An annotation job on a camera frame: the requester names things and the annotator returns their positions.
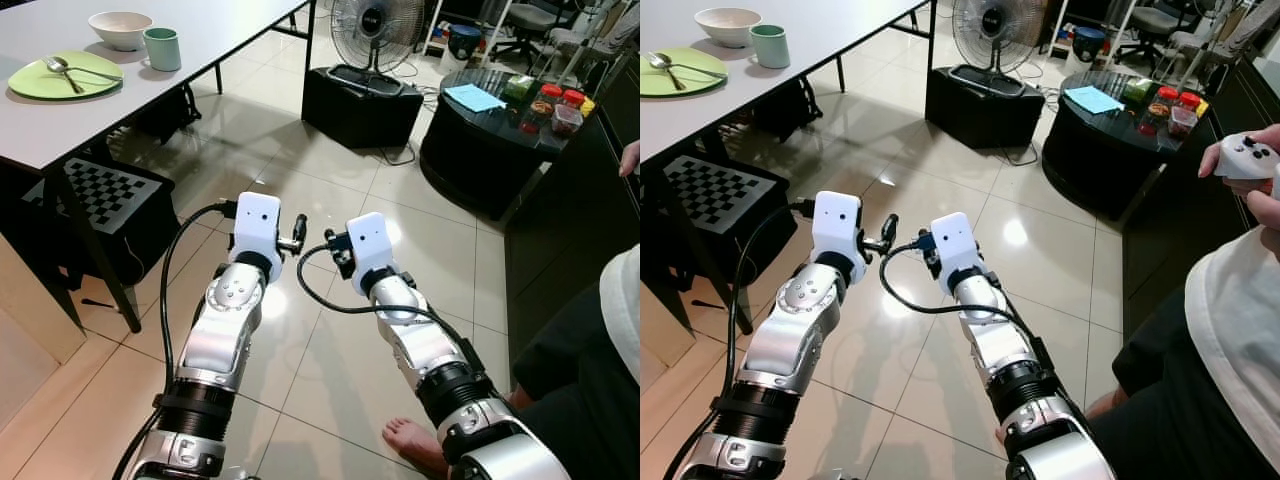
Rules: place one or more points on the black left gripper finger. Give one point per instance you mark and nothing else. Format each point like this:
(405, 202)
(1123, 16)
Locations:
(298, 228)
(889, 228)

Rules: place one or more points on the white remote controller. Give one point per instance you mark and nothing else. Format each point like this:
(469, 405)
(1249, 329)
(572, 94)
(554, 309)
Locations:
(1250, 160)

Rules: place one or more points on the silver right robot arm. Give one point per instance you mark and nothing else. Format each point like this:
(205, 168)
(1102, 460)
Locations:
(430, 345)
(1000, 345)

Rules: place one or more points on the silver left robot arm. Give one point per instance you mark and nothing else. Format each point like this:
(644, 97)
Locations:
(790, 340)
(215, 335)

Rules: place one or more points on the person's hand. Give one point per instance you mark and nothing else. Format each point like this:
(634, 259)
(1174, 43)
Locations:
(631, 160)
(1207, 160)

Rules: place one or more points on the black bag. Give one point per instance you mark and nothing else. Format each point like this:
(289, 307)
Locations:
(165, 115)
(790, 110)

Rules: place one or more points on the black white checkerboard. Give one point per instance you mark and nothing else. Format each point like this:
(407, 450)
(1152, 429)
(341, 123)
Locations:
(100, 195)
(725, 195)

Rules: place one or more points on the round black glass table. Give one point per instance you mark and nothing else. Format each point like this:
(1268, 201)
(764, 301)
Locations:
(1090, 160)
(470, 160)

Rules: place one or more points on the light blue paper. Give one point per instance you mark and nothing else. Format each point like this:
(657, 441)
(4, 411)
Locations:
(473, 98)
(1093, 99)

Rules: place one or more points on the white dining table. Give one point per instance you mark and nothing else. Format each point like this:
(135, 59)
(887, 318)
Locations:
(60, 130)
(700, 120)

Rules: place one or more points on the green cup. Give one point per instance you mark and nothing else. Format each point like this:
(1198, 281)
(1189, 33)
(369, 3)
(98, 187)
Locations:
(770, 48)
(163, 52)

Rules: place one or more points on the black standing fan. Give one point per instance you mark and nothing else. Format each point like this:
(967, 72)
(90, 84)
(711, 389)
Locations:
(1000, 25)
(378, 25)

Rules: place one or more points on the black low cabinet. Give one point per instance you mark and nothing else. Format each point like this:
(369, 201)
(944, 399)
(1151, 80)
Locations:
(560, 270)
(1150, 260)

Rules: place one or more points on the silver fork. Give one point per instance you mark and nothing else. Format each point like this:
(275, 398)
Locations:
(100, 74)
(705, 71)

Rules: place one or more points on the green box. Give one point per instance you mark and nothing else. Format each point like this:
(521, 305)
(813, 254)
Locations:
(1139, 90)
(520, 88)

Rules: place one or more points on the white bowl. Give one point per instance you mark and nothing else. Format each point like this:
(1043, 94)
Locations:
(120, 35)
(728, 32)

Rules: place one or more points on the green plate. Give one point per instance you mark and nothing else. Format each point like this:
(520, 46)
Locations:
(660, 80)
(30, 80)

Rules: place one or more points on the person in white shirt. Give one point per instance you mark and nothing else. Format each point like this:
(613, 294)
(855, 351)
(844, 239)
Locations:
(580, 400)
(1180, 400)

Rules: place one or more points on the small yellow packet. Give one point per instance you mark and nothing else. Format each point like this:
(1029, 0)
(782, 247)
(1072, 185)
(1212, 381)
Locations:
(589, 106)
(1202, 108)

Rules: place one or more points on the black office chair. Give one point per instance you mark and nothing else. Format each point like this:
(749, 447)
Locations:
(530, 20)
(1155, 22)

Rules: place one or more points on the grey office chair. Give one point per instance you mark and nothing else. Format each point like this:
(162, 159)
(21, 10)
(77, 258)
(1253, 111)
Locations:
(585, 40)
(1195, 45)

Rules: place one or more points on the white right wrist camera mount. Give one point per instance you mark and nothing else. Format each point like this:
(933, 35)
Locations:
(372, 250)
(957, 250)

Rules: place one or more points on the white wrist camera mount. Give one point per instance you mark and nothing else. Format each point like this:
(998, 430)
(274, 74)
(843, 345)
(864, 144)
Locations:
(372, 250)
(957, 250)
(838, 222)
(255, 225)

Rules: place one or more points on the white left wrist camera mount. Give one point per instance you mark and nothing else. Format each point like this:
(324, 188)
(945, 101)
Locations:
(838, 222)
(255, 225)

